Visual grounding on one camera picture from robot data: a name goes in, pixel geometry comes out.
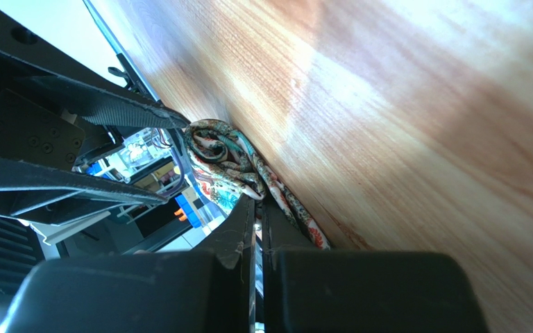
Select patterned paisley necktie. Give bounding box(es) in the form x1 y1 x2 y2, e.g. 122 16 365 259
183 119 331 250

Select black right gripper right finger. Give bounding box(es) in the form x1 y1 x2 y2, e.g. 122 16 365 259
262 198 489 332

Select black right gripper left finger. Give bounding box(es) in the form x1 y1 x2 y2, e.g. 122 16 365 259
2 196 255 332

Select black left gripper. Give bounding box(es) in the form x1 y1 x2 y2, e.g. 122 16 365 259
0 11 189 225

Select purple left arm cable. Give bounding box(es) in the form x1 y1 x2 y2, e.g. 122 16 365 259
151 126 189 195

